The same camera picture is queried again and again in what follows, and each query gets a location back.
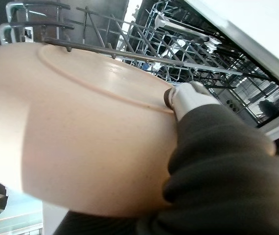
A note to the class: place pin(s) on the beige ceramic plate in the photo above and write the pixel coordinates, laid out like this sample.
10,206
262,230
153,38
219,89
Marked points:
80,137

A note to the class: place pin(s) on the white dishwasher housing frame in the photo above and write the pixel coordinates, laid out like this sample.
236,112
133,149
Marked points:
264,44

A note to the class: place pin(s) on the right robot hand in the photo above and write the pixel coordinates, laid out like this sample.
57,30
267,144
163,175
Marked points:
227,183

